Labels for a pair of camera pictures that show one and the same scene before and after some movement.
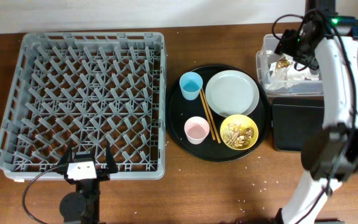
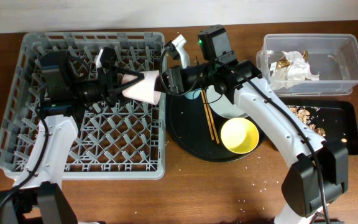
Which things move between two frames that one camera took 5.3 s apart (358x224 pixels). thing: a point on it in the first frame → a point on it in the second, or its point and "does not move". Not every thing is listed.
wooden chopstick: x=212 y=119 does not move
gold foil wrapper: x=283 y=63 does not move
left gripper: x=104 y=174 → x=111 y=84
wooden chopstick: x=206 y=109 does not move
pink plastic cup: x=196 y=129 → x=143 y=90
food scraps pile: x=236 y=135 → x=304 y=114
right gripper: x=284 y=47 → x=179 y=84
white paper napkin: x=281 y=79 does not move
